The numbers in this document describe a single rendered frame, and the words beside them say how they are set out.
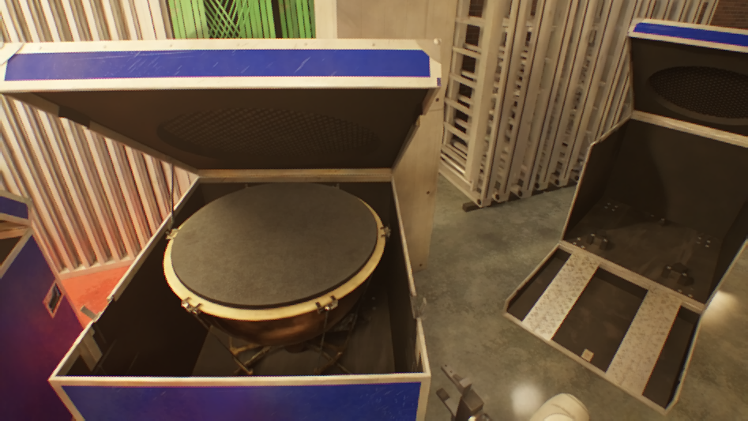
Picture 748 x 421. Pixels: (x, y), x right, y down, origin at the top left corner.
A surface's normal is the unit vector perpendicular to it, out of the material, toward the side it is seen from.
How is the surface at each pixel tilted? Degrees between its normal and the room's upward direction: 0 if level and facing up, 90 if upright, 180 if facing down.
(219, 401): 90
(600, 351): 2
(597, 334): 2
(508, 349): 0
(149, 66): 52
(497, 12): 90
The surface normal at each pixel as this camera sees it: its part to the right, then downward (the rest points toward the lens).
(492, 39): 0.37, 0.47
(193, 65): 0.04, -0.14
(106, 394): 0.04, 0.50
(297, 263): 0.02, -0.87
